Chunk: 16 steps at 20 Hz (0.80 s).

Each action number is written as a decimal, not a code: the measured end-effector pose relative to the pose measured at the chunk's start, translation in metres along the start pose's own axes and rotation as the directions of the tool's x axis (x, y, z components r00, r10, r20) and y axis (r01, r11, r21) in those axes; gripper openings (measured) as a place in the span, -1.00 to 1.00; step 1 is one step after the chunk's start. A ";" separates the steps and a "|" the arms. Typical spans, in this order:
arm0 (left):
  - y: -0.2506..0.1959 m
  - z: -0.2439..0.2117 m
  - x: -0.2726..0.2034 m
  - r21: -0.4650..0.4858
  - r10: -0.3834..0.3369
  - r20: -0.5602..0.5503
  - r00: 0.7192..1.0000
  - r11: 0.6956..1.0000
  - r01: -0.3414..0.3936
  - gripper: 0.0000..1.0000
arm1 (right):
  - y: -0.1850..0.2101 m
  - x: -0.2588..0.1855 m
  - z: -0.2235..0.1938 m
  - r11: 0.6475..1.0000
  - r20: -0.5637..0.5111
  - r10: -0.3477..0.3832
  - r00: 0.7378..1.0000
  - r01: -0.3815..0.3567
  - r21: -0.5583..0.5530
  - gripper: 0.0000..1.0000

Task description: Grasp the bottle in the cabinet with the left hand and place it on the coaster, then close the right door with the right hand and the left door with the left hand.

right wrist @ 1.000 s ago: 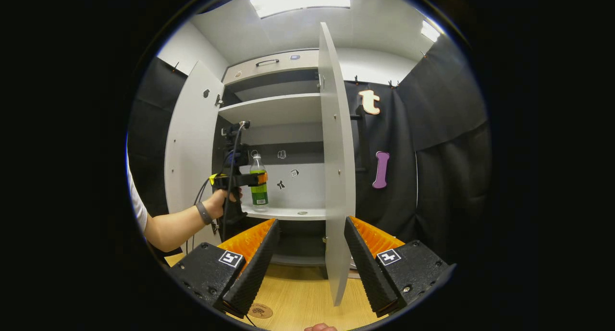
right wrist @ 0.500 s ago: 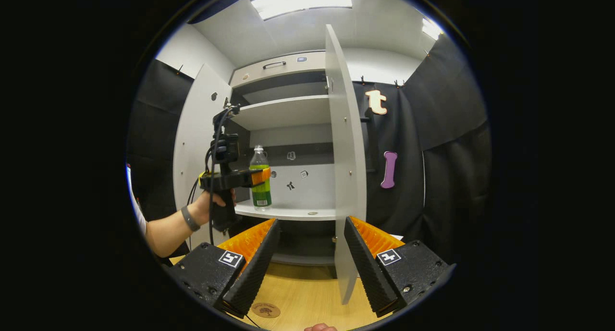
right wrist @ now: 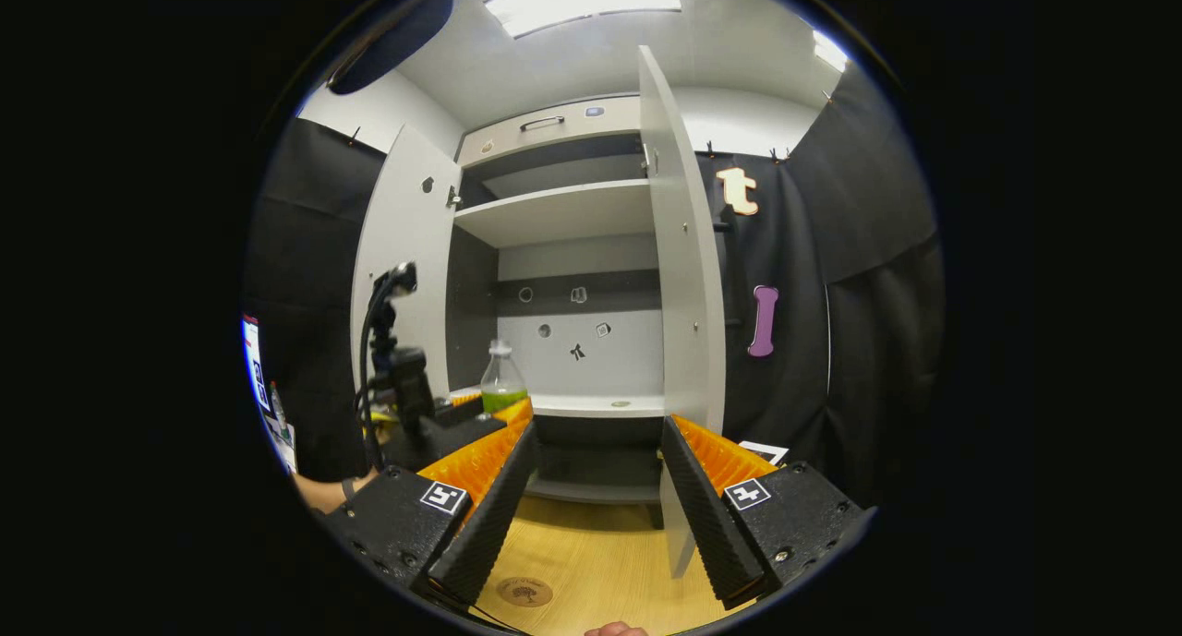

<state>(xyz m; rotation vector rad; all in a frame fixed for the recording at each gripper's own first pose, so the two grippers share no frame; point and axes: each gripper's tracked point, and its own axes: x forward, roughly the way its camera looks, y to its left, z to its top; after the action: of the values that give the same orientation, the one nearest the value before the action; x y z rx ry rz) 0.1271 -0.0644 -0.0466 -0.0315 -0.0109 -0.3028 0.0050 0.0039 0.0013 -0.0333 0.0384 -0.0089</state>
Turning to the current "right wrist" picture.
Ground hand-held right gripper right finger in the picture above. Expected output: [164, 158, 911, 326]
[659, 414, 876, 611]

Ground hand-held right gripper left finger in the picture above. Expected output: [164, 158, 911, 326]
[325, 418, 539, 614]

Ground green label plastic bottle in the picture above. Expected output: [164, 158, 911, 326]
[480, 339, 530, 415]

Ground round wooden coaster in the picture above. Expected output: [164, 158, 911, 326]
[497, 577, 554, 607]

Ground white cabinet door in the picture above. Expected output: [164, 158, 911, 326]
[637, 45, 728, 580]
[349, 124, 463, 406]

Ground white cabinet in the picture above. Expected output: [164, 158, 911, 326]
[446, 94, 670, 506]

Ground white cabinet shelf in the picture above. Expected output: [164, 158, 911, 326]
[448, 387, 668, 420]
[452, 179, 657, 249]

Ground white cabinet drawer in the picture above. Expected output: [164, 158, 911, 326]
[457, 96, 643, 168]

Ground lit screen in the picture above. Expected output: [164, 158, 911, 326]
[242, 315, 298, 475]

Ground black backdrop cloth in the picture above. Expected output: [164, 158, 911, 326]
[242, 117, 389, 480]
[693, 59, 947, 508]

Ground small ceiling light panel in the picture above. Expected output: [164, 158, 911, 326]
[813, 30, 849, 74]

